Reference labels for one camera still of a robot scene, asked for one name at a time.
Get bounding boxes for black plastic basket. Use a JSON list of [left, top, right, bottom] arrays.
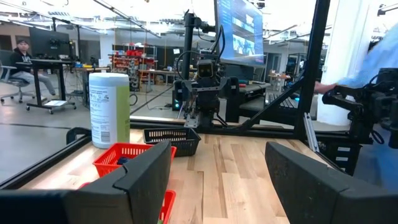
[[142, 126, 202, 157]]

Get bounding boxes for black computer tower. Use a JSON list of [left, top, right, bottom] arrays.
[[172, 80, 184, 111]]

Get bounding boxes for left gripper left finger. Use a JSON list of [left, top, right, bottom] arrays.
[[63, 140, 172, 224]]

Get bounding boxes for black monitor stand pole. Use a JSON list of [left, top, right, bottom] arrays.
[[182, 12, 200, 82]]

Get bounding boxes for black rolling desk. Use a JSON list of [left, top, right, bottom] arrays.
[[15, 58, 77, 114]]

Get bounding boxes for person's hand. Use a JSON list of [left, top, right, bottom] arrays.
[[313, 81, 338, 95]]

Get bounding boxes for gray office chair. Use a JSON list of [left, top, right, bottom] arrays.
[[0, 60, 37, 104]]

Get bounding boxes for large lit monitor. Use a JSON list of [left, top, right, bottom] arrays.
[[214, 0, 266, 68]]

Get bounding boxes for black side desk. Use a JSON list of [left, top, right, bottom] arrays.
[[225, 81, 301, 124]]

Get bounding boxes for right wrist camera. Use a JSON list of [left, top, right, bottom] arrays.
[[197, 58, 215, 78]]

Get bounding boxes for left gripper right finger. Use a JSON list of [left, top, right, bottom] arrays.
[[266, 141, 398, 224]]

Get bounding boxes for white green wipes canister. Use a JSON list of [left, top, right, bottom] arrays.
[[88, 72, 131, 149]]

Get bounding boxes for shelf with red bins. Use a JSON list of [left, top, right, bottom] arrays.
[[108, 46, 158, 75]]

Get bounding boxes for black desk monitor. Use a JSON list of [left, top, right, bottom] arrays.
[[29, 27, 75, 58]]

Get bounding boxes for person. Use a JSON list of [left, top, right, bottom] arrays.
[[337, 23, 398, 192], [9, 39, 57, 96]]

